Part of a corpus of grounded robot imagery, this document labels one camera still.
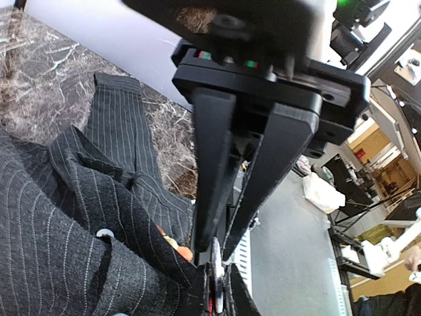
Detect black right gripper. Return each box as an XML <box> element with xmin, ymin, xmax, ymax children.
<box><xmin>126</xmin><ymin>1</ymin><xmax>370</xmax><ymax>260</ymax></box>

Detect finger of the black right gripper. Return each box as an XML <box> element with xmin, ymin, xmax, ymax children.
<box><xmin>193</xmin><ymin>88</ymin><xmax>236</xmax><ymax>252</ymax></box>

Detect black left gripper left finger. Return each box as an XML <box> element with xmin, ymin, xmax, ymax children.
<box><xmin>184</xmin><ymin>263</ymin><xmax>216</xmax><ymax>316</ymax></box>

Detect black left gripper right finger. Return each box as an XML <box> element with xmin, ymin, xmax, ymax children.
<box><xmin>223</xmin><ymin>264</ymin><xmax>261</xmax><ymax>316</ymax></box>

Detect dark pinstriped garment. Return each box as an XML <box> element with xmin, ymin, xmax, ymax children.
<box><xmin>1</xmin><ymin>73</ymin><xmax>204</xmax><ymax>315</ymax></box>

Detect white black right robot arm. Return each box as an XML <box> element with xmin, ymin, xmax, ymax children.
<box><xmin>126</xmin><ymin>1</ymin><xmax>391</xmax><ymax>259</ymax></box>

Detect white slotted cable duct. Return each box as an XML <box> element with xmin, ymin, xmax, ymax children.
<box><xmin>230</xmin><ymin>230</ymin><xmax>253</xmax><ymax>296</ymax></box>

